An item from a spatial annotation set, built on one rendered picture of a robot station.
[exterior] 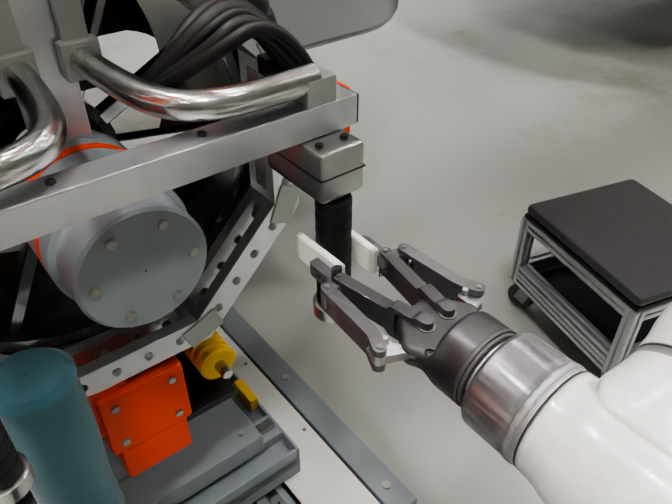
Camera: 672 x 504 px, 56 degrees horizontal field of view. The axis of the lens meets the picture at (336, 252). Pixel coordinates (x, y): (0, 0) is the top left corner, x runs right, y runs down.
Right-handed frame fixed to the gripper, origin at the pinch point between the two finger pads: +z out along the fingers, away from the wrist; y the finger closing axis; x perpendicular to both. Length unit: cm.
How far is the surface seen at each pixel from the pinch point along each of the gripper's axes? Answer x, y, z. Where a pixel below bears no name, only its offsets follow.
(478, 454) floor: -83, 46, 7
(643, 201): -49, 114, 18
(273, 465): -66, 3, 23
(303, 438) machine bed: -75, 14, 30
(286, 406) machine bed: -75, 16, 39
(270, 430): -66, 7, 30
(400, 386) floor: -83, 45, 32
